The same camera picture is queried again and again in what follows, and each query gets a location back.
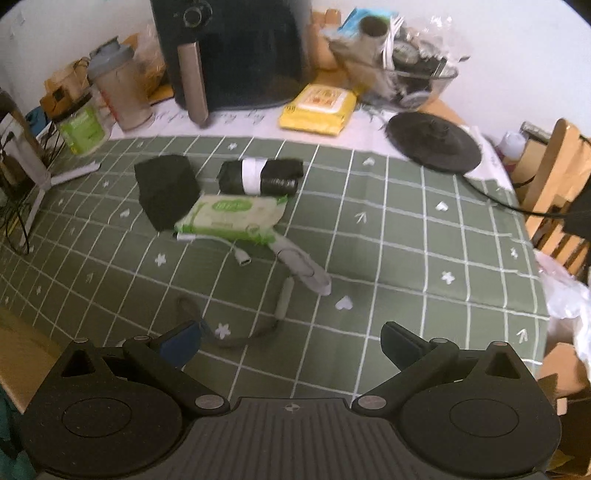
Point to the white plastic bottle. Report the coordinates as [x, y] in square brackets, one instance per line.
[512, 147]

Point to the yellow wet wipes pack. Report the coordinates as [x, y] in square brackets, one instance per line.
[318, 108]

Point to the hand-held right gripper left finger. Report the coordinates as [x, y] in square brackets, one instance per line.
[182, 344]

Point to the clear plastic bag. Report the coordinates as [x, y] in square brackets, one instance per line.
[568, 290]

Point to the glass bowl of clutter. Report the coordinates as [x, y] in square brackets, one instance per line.
[406, 69]

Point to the plain brown cardboard box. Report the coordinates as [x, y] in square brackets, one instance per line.
[572, 415]

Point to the black air fryer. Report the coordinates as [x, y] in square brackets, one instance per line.
[244, 55]

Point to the white phone gimbal tripod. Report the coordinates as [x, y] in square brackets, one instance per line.
[76, 172]

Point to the brown paper package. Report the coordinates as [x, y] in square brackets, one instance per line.
[60, 87]

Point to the green label jar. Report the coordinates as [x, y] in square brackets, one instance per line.
[83, 129]

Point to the green checkered tablecloth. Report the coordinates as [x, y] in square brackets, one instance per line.
[392, 254]

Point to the blue white carton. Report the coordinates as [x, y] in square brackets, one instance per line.
[37, 117]

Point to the green wet wipes pack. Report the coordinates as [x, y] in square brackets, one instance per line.
[226, 217]

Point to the black cloth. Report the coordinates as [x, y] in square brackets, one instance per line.
[582, 217]

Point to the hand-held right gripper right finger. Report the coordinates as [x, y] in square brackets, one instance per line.
[399, 344]

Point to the black kettle base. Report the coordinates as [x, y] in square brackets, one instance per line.
[429, 138]

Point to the grey lid shaker bottle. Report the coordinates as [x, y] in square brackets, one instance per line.
[122, 87]

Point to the black trash bag roll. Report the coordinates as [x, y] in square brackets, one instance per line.
[277, 175]

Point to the wooden chair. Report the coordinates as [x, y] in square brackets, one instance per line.
[554, 152]

